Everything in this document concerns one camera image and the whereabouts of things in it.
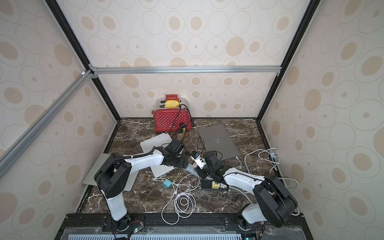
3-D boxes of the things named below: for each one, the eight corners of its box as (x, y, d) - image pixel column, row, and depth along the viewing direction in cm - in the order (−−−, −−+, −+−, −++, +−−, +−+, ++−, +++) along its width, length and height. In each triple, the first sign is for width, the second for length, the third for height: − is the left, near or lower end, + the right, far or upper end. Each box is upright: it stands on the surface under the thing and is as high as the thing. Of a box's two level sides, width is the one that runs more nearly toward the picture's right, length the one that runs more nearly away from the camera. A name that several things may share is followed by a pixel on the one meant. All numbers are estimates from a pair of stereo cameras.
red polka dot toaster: (156, 136, 111) (150, 119, 97) (160, 115, 125) (156, 97, 111) (190, 136, 111) (190, 119, 97) (191, 115, 125) (190, 97, 111)
